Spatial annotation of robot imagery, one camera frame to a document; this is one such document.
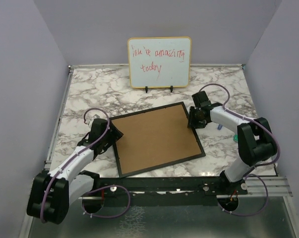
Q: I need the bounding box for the black whiteboard stand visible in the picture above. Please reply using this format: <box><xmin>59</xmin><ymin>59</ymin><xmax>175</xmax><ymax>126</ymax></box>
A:
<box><xmin>144</xmin><ymin>85</ymin><xmax>174</xmax><ymax>93</ymax></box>

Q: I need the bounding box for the aluminium table edge rail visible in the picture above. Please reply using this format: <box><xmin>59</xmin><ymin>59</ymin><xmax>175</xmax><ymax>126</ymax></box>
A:
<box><xmin>42</xmin><ymin>65</ymin><xmax>73</xmax><ymax>171</ymax></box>

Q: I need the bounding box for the teal green eraser block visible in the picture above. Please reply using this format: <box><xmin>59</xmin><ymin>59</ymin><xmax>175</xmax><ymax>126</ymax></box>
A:
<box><xmin>233</xmin><ymin>134</ymin><xmax>238</xmax><ymax>143</ymax></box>

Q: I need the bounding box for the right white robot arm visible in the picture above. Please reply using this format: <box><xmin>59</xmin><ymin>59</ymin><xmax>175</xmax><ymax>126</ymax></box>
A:
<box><xmin>188</xmin><ymin>91</ymin><xmax>280</xmax><ymax>194</ymax></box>

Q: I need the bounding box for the black picture frame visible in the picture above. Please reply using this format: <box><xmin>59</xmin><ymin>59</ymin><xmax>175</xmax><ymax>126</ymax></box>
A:
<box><xmin>111</xmin><ymin>102</ymin><xmax>206</xmax><ymax>178</ymax></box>

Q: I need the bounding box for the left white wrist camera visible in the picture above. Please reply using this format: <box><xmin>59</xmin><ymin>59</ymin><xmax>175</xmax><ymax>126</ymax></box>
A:
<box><xmin>85</xmin><ymin>114</ymin><xmax>100</xmax><ymax>128</ymax></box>

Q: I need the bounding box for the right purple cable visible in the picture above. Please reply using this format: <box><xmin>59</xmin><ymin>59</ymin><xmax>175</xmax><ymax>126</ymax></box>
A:
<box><xmin>200</xmin><ymin>83</ymin><xmax>281</xmax><ymax>215</ymax></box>

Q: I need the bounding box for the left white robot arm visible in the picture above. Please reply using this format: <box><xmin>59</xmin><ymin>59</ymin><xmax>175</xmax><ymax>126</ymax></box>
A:
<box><xmin>26</xmin><ymin>119</ymin><xmax>123</xmax><ymax>224</ymax></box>

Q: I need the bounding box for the yellow-framed whiteboard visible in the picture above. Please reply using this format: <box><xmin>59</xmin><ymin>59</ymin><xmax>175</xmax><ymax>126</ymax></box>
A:
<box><xmin>127</xmin><ymin>37</ymin><xmax>192</xmax><ymax>89</ymax></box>

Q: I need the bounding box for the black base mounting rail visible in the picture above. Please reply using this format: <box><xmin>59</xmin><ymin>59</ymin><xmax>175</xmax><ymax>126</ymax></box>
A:
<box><xmin>87</xmin><ymin>177</ymin><xmax>247</xmax><ymax>207</ymax></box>

